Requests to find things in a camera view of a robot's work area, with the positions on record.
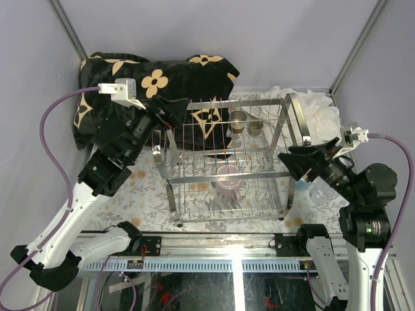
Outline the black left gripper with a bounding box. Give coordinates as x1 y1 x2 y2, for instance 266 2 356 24
126 95 189 165

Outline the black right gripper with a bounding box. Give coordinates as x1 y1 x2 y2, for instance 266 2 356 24
279 135 362 202

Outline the light blue mug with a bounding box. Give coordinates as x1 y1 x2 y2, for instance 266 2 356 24
295 180 311 191

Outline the clear glass tumbler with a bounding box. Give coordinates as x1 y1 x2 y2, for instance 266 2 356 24
309 179 338 205

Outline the olive beige mug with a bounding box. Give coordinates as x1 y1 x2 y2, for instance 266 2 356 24
247 120 263 137

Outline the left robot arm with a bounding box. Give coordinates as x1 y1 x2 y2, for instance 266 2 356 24
10 95 189 292

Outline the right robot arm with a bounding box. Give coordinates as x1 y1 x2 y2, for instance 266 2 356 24
278 138 397 310

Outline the stainless steel dish rack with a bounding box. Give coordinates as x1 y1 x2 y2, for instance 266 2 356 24
152 93 311 226

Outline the white crumpled cloth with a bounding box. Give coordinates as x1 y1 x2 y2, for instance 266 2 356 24
235 86 341 144

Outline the black floral plush blanket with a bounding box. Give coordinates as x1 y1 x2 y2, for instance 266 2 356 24
72 52 239 151

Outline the floral patterned table mat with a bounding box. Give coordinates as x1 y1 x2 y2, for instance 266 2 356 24
69 90 357 235

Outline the pink mug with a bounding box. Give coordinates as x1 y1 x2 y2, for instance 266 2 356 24
215 164 243 203

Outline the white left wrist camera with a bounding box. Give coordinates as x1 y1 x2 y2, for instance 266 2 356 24
98 78 147 110

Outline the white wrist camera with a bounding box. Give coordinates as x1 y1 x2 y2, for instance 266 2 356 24
334 122 369 158
98 78 147 110

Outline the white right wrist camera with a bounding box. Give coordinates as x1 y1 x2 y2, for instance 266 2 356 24
334 122 369 158

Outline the left aluminium frame post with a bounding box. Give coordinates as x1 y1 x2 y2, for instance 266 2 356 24
47 0 88 61

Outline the aluminium frame post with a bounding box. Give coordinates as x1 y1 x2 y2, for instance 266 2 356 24
47 0 88 61
329 0 390 96

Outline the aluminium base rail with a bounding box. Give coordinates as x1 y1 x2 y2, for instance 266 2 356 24
56 231 399 273

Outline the right aluminium frame post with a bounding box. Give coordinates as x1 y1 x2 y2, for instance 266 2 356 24
329 0 390 96

